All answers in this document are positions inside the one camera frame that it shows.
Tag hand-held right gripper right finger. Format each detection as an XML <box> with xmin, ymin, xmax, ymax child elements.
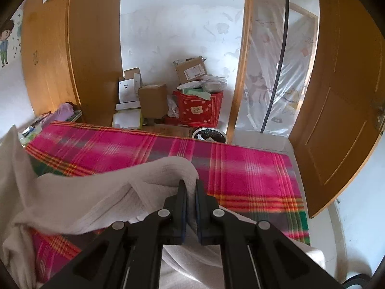
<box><xmin>195</xmin><ymin>179</ymin><xmax>345</xmax><ymax>289</ymax></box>

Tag clear plastic sheet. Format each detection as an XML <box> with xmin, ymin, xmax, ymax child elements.
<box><xmin>236</xmin><ymin>0</ymin><xmax>319</xmax><ymax>136</ymax></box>

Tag metal door handle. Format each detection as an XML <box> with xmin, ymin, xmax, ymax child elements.
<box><xmin>372</xmin><ymin>101</ymin><xmax>385</xmax><ymax>133</ymax></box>

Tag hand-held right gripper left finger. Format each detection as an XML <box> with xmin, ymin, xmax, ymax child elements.
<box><xmin>39</xmin><ymin>179</ymin><xmax>187</xmax><ymax>289</ymax></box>

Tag labelled cardboard box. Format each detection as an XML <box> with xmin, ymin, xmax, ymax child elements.
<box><xmin>175</xmin><ymin>57</ymin><xmax>208</xmax><ymax>86</ymax></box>

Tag wooden wardrobe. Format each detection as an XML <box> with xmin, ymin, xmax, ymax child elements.
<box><xmin>21</xmin><ymin>0</ymin><xmax>124</xmax><ymax>127</ymax></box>

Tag red fabric bag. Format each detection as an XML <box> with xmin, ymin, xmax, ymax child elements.
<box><xmin>172</xmin><ymin>90</ymin><xmax>225</xmax><ymax>128</ymax></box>

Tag flat white box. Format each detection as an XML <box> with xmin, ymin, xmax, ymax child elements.
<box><xmin>112</xmin><ymin>109</ymin><xmax>142</xmax><ymax>129</ymax></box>

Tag wooden door frame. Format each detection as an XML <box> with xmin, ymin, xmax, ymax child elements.
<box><xmin>227</xmin><ymin>0</ymin><xmax>255</xmax><ymax>145</ymax></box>

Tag plain cardboard box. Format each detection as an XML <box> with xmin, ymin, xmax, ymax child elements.
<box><xmin>138</xmin><ymin>84</ymin><xmax>168</xmax><ymax>118</ymax></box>

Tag black round bin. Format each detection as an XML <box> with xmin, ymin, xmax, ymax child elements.
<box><xmin>192</xmin><ymin>127</ymin><xmax>227</xmax><ymax>144</ymax></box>

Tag beige sweatpants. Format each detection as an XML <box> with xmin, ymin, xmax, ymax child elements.
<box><xmin>0</xmin><ymin>125</ymin><xmax>327</xmax><ymax>289</ymax></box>

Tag small open cardboard box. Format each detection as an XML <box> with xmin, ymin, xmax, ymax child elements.
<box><xmin>124</xmin><ymin>68</ymin><xmax>142</xmax><ymax>82</ymax></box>

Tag wooden door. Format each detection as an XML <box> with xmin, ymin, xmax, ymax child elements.
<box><xmin>289</xmin><ymin>0</ymin><xmax>385</xmax><ymax>219</ymax></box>

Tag pink plaid blanket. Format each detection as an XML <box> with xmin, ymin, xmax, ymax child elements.
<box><xmin>24</xmin><ymin>120</ymin><xmax>310</xmax><ymax>280</ymax></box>

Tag cartoon child wall sticker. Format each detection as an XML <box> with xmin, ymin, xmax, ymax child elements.
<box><xmin>0</xmin><ymin>20</ymin><xmax>16</xmax><ymax>68</ymax></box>

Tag hanging black cable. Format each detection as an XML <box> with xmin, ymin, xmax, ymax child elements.
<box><xmin>260</xmin><ymin>0</ymin><xmax>290</xmax><ymax>133</ymax></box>

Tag white plastic bag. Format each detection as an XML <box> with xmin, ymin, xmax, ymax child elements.
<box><xmin>177</xmin><ymin>75</ymin><xmax>227</xmax><ymax>92</ymax></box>

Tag white printed box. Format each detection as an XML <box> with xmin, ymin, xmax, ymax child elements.
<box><xmin>118</xmin><ymin>79</ymin><xmax>142</xmax><ymax>104</ymax></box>

